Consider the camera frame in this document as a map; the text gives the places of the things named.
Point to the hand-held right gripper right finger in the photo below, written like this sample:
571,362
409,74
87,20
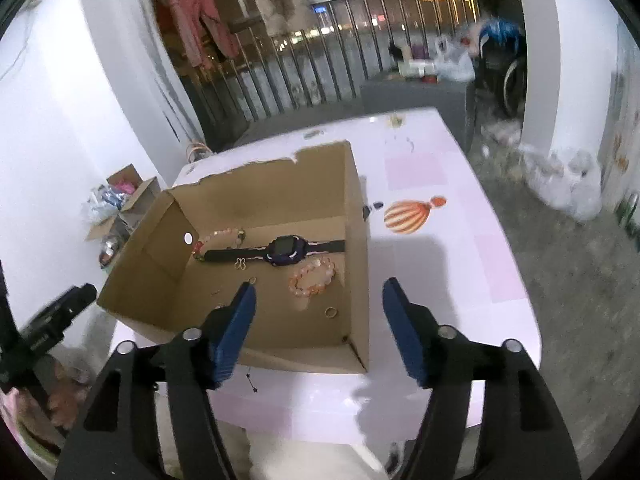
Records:
405,330

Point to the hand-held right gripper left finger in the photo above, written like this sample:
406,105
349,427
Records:
235,335

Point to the large cardboard box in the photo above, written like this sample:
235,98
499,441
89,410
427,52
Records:
310,355

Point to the black smart watch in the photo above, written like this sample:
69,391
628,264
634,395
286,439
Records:
285,250

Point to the green floral fuzzy clothing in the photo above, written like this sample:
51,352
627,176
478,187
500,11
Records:
55,400

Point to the green waste bin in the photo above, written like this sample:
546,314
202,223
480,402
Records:
109,251

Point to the pile of colourful packets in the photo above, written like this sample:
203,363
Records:
110,197

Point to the small printed cardboard box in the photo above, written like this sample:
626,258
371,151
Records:
145,190

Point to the large white sack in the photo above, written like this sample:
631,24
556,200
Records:
565,180

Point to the black wheeled cart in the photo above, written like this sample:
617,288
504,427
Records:
515,85

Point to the white plastic bag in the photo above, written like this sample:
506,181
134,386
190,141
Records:
452,62

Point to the metal balcony railing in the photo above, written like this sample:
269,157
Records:
300,70

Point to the blue and white cloth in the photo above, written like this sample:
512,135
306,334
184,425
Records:
500,32

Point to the pink hanging garment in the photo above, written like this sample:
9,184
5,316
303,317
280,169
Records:
200,10

